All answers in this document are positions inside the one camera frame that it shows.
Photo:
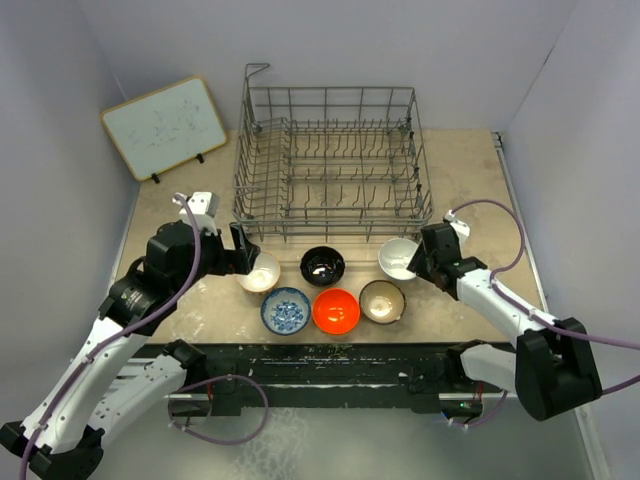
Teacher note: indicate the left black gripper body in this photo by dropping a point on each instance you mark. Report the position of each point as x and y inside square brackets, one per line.
[214, 259]

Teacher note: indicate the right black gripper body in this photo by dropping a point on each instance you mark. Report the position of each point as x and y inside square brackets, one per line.
[423, 264]

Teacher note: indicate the white ceramic bowl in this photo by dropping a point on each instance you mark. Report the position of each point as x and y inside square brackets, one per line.
[394, 257]

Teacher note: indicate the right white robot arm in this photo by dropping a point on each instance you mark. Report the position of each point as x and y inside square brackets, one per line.
[551, 367]

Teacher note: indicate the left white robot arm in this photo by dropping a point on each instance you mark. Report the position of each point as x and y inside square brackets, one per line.
[65, 437]

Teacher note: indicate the beige white bowl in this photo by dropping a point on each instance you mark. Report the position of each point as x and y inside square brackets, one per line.
[263, 277]

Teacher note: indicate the blue white patterned bowl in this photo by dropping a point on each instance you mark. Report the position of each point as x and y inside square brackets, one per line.
[285, 311]

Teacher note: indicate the brown rimmed cream bowl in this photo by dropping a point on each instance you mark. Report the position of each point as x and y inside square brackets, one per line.
[382, 302]

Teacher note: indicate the black glossy bowl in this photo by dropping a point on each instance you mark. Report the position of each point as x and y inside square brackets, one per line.
[322, 266]

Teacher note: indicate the orange bowl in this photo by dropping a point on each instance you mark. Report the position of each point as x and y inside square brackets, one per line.
[336, 311]

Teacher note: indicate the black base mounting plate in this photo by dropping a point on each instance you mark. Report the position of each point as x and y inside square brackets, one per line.
[413, 376]

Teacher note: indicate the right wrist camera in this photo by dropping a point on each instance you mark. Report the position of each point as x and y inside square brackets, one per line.
[461, 228]

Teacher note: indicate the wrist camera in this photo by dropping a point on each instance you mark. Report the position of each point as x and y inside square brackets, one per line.
[203, 206]
[461, 228]

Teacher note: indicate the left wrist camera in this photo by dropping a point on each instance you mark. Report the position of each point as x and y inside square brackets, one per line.
[203, 206]

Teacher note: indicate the grey wire dish rack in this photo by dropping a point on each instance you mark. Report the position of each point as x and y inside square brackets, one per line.
[329, 160]

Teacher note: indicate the small whiteboard with wood frame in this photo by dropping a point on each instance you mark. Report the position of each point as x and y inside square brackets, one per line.
[165, 128]

